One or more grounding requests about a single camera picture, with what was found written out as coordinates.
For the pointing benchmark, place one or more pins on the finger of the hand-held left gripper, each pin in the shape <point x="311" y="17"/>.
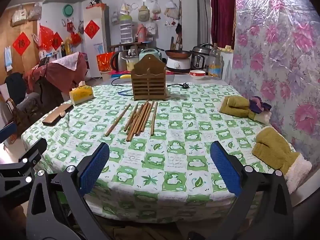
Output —
<point x="32" y="151"/>
<point x="7" y="131"/>

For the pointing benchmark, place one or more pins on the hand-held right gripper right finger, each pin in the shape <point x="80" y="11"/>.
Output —
<point x="225" y="166"/>

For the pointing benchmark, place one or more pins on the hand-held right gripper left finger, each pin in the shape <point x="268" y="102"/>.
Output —
<point x="95" y="166"/>

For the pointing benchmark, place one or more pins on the bunch of wooden chopsticks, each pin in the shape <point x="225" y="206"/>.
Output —
<point x="140" y="120"/>

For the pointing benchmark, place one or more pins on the wooden chopstick holder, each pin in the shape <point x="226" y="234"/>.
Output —
<point x="148" y="80"/>

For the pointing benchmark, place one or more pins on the green checkered tablecloth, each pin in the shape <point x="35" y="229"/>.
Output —
<point x="175" y="155"/>

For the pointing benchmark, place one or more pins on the mustard fleece mitten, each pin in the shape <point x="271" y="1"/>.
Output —
<point x="235" y="107"/>
<point x="275" y="147"/>

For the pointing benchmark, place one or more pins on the purple cloth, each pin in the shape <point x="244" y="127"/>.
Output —
<point x="258" y="103"/>

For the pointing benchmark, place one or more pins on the yellow tissue box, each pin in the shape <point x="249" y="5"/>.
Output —
<point x="81" y="95"/>

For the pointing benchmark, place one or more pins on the red cloth cover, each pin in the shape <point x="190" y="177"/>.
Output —
<point x="62" y="78"/>

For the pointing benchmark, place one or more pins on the grey table cover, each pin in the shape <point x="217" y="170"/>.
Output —
<point x="215" y="80"/>

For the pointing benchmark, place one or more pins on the white pink patterned cloth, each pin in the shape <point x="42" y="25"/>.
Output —
<point x="66" y="61"/>

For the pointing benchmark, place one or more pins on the yellow mini frying pan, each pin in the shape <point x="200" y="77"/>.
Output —
<point x="125" y="76"/>

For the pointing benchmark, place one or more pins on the red and white bowl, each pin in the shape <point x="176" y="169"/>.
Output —
<point x="197" y="75"/>

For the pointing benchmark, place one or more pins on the red mat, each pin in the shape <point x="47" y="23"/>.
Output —
<point x="117" y="72"/>

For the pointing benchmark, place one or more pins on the clear bottle yellow label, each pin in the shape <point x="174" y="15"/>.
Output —
<point x="215" y="65"/>

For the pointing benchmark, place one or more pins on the red plastic bag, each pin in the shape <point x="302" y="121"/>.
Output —
<point x="46" y="36"/>

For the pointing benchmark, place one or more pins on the small red diamond paper decoration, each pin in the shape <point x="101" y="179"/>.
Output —
<point x="57" y="41"/>

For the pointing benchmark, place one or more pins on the large yellow oil bottle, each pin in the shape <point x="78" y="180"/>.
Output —
<point x="68" y="47"/>

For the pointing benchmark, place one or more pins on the red gift bag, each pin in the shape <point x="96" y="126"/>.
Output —
<point x="105" y="62"/>

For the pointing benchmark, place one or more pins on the cream pot with lid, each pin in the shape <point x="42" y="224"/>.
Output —
<point x="130" y="65"/>

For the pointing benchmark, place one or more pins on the steel electric kettle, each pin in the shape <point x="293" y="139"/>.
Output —
<point x="118" y="61"/>

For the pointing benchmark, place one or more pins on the floral plastic sheet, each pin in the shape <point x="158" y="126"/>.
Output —
<point x="275" y="67"/>

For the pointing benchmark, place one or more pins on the silver black pressure cooker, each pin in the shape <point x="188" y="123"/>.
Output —
<point x="200" y="57"/>

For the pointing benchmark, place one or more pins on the white electric hot plate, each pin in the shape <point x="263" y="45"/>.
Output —
<point x="178" y="65"/>

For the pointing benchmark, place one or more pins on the beige hanging handbag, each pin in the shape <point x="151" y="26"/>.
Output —
<point x="19" y="16"/>
<point x="35" y="12"/>

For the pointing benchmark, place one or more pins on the white refrigerator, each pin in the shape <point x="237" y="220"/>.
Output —
<point x="96" y="47"/>

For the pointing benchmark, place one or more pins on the copper frying pan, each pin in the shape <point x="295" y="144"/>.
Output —
<point x="178" y="53"/>

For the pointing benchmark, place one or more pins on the mint green rice cooker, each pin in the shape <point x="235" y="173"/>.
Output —
<point x="155" y="53"/>

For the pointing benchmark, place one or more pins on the green round basin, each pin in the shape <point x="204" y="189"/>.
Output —
<point x="68" y="10"/>

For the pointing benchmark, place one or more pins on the plastic drawer unit green top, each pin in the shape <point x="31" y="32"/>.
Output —
<point x="125" y="30"/>

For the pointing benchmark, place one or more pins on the pink thermos flask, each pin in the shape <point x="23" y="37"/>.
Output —
<point x="141" y="33"/>

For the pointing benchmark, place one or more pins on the black hanging ladle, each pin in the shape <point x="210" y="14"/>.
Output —
<point x="178" y="28"/>

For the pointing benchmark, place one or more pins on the white tote bag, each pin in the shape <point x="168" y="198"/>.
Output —
<point x="151" y="28"/>

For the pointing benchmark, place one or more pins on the dark red curtain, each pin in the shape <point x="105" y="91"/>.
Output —
<point x="222" y="12"/>

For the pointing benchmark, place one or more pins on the panda plush toy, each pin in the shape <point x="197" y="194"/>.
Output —
<point x="94" y="1"/>

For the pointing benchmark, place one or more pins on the yellow woven hanging bag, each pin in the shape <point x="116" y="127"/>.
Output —
<point x="144" y="12"/>

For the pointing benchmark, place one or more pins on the straw hanging bag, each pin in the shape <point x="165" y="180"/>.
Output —
<point x="171" y="11"/>

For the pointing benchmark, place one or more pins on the clear hanging plastic bag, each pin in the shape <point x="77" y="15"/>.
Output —
<point x="156" y="11"/>

